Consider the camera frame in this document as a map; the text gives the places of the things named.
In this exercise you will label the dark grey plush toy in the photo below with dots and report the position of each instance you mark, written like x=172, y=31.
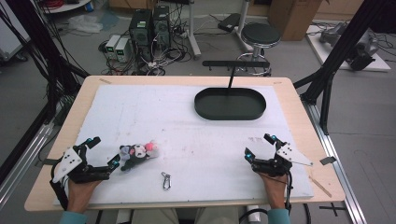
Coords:
x=137, y=155

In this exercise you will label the thin wooden stick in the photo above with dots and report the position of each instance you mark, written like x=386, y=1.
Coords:
x=320, y=186

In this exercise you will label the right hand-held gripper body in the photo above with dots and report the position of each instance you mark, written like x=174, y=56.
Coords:
x=280, y=165

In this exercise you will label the large black computer tower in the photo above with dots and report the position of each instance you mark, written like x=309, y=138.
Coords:
x=140, y=34

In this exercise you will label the white desk leg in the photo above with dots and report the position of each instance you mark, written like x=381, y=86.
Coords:
x=243, y=21
x=193, y=31

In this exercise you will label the person's left hand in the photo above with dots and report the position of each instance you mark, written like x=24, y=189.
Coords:
x=79, y=196

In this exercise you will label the black round stool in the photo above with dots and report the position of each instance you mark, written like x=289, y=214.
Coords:
x=261, y=34

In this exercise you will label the person's right hand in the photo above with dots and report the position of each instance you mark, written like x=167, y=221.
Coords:
x=276, y=191

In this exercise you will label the white power supply unit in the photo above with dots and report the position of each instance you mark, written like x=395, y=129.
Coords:
x=112, y=46
x=122, y=49

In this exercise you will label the person's legs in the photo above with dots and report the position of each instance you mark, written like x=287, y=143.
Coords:
x=149, y=216

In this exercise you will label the black tape cross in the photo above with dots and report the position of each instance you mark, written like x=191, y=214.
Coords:
x=333, y=208

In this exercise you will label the black frame strut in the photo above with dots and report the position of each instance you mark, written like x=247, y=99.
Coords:
x=40, y=46
x=339, y=53

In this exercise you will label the black tape piece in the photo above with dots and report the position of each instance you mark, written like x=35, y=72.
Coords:
x=328, y=160

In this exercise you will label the grey machine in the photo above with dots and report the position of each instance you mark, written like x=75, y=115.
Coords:
x=361, y=43

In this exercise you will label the white floor board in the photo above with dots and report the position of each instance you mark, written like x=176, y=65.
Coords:
x=323, y=53

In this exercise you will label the aluminium rail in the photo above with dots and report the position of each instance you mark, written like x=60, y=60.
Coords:
x=336, y=161
x=25, y=155

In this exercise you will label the large cardboard box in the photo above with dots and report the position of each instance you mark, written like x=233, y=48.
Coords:
x=292, y=18

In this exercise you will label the slim black computer tower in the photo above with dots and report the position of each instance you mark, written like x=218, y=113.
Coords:
x=162, y=26

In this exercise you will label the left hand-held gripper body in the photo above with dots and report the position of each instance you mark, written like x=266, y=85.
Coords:
x=72, y=161

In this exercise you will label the clear plastic bag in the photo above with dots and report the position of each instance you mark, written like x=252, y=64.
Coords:
x=84, y=24

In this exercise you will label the white round table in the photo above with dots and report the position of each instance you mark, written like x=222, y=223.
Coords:
x=67, y=5

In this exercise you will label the flat black device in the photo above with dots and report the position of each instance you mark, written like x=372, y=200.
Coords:
x=229, y=22

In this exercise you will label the black tray stand with hooks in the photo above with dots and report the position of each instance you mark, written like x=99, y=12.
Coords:
x=230, y=104

